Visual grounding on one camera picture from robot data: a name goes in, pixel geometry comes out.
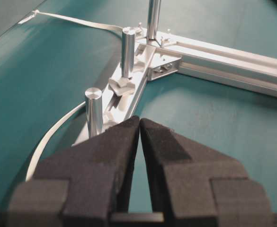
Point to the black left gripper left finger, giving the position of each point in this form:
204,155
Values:
80,186

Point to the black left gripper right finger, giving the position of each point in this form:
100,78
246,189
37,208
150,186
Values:
196,186

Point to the near aluminium post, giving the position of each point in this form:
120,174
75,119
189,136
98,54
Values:
93,101

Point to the aluminium post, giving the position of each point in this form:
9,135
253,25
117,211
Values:
127,57
153,19
93,101

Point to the aluminium extrusion frame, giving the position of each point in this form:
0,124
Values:
190,57

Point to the middle aluminium post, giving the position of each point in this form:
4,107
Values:
127,57

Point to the far aluminium post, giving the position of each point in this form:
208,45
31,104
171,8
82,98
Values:
153,19

